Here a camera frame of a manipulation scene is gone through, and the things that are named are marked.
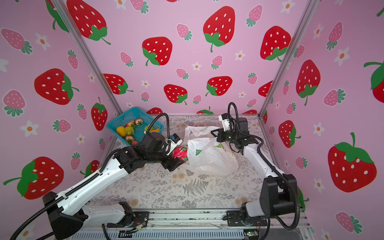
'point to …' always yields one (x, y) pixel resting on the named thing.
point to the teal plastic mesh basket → (138, 119)
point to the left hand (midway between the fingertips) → (179, 155)
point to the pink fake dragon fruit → (181, 153)
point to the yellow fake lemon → (121, 130)
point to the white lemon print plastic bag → (206, 156)
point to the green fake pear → (146, 127)
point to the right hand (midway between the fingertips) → (211, 131)
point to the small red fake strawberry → (129, 139)
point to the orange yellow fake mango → (155, 130)
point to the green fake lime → (129, 130)
